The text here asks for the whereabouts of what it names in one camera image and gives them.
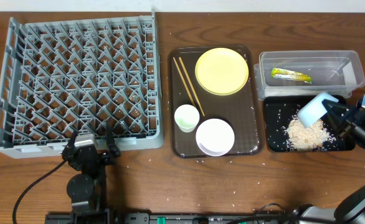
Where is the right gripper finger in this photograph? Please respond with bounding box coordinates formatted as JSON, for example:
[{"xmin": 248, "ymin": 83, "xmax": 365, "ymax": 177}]
[
  {"xmin": 327, "ymin": 113, "xmax": 348, "ymax": 138},
  {"xmin": 322, "ymin": 100, "xmax": 356, "ymax": 121}
]

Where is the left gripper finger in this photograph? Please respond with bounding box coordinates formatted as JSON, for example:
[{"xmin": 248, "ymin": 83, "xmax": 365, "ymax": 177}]
[
  {"xmin": 66, "ymin": 131, "xmax": 78, "ymax": 149},
  {"xmin": 105, "ymin": 125, "xmax": 121, "ymax": 157}
]

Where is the light blue bowl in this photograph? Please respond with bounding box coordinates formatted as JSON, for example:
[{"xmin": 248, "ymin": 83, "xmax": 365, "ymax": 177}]
[{"xmin": 297, "ymin": 92, "xmax": 339, "ymax": 128}]

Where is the white paper napkin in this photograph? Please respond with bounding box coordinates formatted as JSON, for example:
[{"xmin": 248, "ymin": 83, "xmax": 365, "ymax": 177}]
[{"xmin": 343, "ymin": 62, "xmax": 357, "ymax": 86}]

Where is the yellow green wrapper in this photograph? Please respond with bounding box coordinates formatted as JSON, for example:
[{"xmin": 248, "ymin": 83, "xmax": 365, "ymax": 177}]
[{"xmin": 270, "ymin": 68, "xmax": 312, "ymax": 84}]

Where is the white green cup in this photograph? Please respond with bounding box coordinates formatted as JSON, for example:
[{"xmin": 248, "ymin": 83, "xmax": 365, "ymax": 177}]
[{"xmin": 174, "ymin": 105, "xmax": 200, "ymax": 133}]

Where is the pink white bowl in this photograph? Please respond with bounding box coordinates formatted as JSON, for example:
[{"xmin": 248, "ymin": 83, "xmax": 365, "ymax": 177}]
[{"xmin": 196, "ymin": 118, "xmax": 235, "ymax": 157}]

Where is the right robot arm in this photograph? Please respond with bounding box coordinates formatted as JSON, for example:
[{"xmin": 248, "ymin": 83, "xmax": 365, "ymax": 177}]
[{"xmin": 290, "ymin": 93, "xmax": 365, "ymax": 223}]

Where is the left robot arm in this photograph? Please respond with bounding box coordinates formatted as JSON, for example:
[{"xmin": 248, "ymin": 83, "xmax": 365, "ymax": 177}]
[{"xmin": 62, "ymin": 126, "xmax": 121, "ymax": 223}]

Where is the rice food waste pile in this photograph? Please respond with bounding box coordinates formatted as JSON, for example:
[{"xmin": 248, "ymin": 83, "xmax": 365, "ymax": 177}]
[{"xmin": 284, "ymin": 115, "xmax": 336, "ymax": 151}]

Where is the black waste tray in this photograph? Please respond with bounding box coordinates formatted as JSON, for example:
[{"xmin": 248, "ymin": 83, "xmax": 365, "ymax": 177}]
[{"xmin": 263, "ymin": 96, "xmax": 356, "ymax": 152}]

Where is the grey dishwasher rack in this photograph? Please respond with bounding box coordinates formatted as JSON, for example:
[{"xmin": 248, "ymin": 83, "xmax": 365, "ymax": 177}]
[{"xmin": 0, "ymin": 14, "xmax": 164, "ymax": 159}]

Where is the clear plastic bin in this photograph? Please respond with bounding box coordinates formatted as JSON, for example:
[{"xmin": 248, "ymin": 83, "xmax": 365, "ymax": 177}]
[{"xmin": 254, "ymin": 50, "xmax": 365, "ymax": 100}]

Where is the brown serving tray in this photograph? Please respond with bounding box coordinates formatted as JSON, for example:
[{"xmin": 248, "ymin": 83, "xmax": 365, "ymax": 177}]
[{"xmin": 168, "ymin": 45, "xmax": 265, "ymax": 159}]

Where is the right bamboo chopstick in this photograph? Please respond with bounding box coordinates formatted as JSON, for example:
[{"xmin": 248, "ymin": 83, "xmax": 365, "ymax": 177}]
[{"xmin": 179, "ymin": 57, "xmax": 205, "ymax": 116}]

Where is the yellow plate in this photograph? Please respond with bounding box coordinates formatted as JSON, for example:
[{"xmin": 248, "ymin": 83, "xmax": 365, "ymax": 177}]
[{"xmin": 195, "ymin": 47, "xmax": 249, "ymax": 96}]

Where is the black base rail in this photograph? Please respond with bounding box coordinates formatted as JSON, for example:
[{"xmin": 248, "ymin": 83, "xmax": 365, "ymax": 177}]
[{"xmin": 44, "ymin": 212, "xmax": 288, "ymax": 224}]

